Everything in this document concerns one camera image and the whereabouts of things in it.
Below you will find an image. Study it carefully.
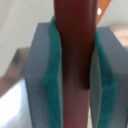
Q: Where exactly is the beige woven placemat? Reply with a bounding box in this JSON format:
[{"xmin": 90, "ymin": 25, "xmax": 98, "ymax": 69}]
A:
[{"xmin": 0, "ymin": 0, "xmax": 128, "ymax": 77}]

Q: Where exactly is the knife with wooden handle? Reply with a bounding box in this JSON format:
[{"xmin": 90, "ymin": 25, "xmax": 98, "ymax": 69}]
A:
[{"xmin": 97, "ymin": 0, "xmax": 112, "ymax": 22}]

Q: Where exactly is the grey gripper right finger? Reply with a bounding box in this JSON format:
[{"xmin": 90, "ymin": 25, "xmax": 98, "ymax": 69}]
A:
[{"xmin": 90, "ymin": 27, "xmax": 128, "ymax": 128}]

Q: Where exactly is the brown toy sausage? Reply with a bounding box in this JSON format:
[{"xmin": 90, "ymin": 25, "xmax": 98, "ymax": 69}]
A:
[{"xmin": 54, "ymin": 0, "xmax": 98, "ymax": 128}]

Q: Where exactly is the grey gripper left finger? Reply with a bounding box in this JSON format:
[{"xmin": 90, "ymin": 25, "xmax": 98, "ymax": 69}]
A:
[{"xmin": 22, "ymin": 20, "xmax": 63, "ymax": 128}]

